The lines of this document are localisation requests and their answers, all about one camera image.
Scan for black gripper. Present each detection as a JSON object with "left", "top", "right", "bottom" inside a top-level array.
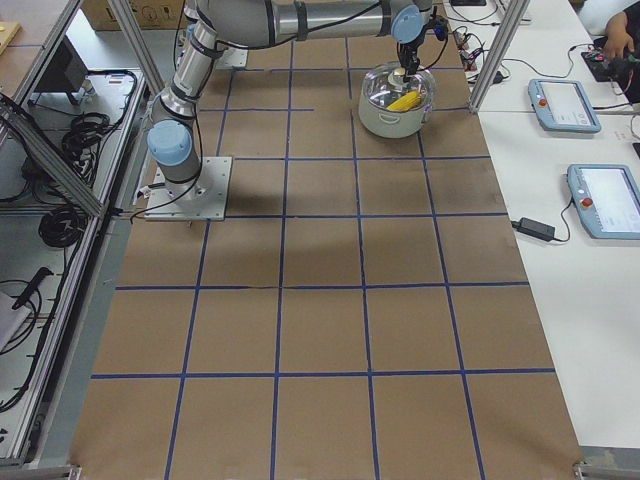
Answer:
[{"left": 397, "top": 35, "right": 425, "bottom": 84}]

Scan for glass pot lid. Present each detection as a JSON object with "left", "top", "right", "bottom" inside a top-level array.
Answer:
[{"left": 360, "top": 62, "right": 436, "bottom": 113}]

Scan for yellow corn cob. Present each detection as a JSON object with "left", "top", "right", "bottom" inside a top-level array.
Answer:
[{"left": 386, "top": 90, "right": 422, "bottom": 112}]

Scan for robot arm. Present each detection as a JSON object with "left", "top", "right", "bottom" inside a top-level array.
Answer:
[{"left": 146, "top": 1, "right": 434, "bottom": 207}]

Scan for pale green cooking pot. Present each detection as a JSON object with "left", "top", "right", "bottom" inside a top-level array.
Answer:
[{"left": 358, "top": 96, "right": 435, "bottom": 138}]

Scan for person hand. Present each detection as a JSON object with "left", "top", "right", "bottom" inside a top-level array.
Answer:
[{"left": 603, "top": 11, "right": 635, "bottom": 60}]

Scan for upper teach pendant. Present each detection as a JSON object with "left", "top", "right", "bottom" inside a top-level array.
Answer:
[{"left": 527, "top": 79, "right": 601, "bottom": 134}]

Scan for teach pendant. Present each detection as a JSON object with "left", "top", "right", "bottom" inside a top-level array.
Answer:
[
  {"left": 567, "top": 164, "right": 639, "bottom": 240},
  {"left": 527, "top": 79, "right": 601, "bottom": 134}
]

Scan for black power brick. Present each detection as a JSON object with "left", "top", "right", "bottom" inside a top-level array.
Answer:
[{"left": 511, "top": 217, "right": 555, "bottom": 242}]

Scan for lower teach pendant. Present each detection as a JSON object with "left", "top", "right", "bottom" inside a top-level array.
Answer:
[{"left": 567, "top": 164, "right": 639, "bottom": 240}]

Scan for cardboard box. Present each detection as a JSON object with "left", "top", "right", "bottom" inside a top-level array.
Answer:
[{"left": 81, "top": 0, "right": 183, "bottom": 31}]

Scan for black monitor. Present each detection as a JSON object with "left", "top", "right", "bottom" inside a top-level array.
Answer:
[{"left": 34, "top": 36, "right": 88, "bottom": 106}]

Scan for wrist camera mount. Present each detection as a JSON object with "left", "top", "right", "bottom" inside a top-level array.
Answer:
[{"left": 428, "top": 15, "right": 449, "bottom": 41}]

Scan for aluminium frame post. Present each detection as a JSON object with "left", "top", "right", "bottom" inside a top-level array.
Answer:
[{"left": 468, "top": 0, "right": 530, "bottom": 114}]

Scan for electronics board with wires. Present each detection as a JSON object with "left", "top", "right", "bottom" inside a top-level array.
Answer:
[{"left": 581, "top": 47, "right": 639, "bottom": 103}]

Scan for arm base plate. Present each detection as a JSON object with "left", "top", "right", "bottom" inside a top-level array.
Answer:
[{"left": 144, "top": 156, "right": 232, "bottom": 221}]

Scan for aluminium frame rail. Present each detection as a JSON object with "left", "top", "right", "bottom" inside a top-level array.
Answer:
[{"left": 1, "top": 1, "right": 174, "bottom": 478}]

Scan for coiled black cables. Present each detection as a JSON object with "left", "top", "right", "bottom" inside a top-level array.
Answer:
[{"left": 0, "top": 69, "right": 141, "bottom": 251}]

